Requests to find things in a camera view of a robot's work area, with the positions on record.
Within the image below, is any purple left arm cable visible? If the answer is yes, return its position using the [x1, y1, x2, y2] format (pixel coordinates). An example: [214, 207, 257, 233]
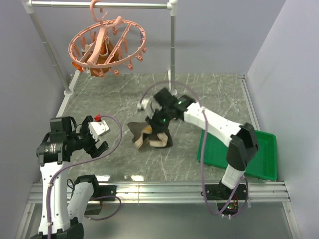
[46, 114, 123, 239]

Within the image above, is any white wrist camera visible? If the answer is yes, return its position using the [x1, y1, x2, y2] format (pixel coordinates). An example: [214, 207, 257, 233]
[137, 97, 161, 119]
[88, 115, 110, 141]

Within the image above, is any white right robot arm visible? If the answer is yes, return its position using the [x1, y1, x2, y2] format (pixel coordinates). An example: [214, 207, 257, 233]
[139, 88, 259, 200]

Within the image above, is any aluminium mounting rail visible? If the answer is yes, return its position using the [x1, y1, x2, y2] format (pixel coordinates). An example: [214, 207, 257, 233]
[27, 181, 291, 205]

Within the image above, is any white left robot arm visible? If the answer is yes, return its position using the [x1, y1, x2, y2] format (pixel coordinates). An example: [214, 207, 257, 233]
[34, 115, 117, 239]

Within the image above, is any pink round clip hanger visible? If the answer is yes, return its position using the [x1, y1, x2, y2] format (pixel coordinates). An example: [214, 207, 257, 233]
[68, 0, 147, 78]

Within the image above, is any dark brown boxer underwear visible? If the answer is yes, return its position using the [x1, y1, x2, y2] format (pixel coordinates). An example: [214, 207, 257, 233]
[127, 122, 173, 150]

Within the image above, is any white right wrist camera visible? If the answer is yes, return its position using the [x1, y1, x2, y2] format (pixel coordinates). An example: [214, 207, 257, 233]
[137, 97, 161, 119]

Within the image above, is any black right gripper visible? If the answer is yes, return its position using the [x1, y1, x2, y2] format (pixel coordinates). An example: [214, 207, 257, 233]
[146, 108, 173, 136]

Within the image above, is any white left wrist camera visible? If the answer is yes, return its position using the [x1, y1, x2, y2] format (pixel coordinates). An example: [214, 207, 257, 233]
[88, 115, 110, 141]

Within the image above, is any orange brown hanging underwear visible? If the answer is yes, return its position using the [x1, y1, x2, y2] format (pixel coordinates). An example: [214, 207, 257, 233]
[72, 37, 114, 77]

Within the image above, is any green plastic tray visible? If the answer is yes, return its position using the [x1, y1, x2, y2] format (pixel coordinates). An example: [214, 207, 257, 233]
[204, 131, 278, 181]

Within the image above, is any white metal clothes rack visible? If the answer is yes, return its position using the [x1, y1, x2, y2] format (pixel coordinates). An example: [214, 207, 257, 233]
[21, 0, 177, 97]

